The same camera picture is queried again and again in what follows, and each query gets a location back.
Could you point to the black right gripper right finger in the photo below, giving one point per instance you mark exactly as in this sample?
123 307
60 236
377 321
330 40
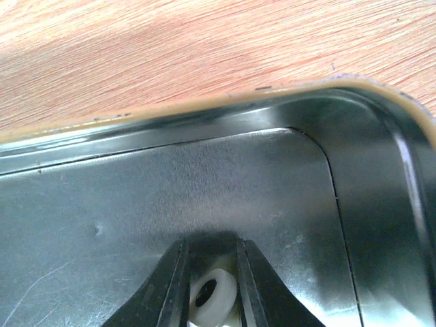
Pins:
265 300

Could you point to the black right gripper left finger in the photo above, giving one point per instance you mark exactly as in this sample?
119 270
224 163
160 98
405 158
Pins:
163 299

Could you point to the white chess piece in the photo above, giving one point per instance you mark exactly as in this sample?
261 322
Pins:
213 299

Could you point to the gold-rimmed metal tin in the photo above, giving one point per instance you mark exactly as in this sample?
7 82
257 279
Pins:
333 180

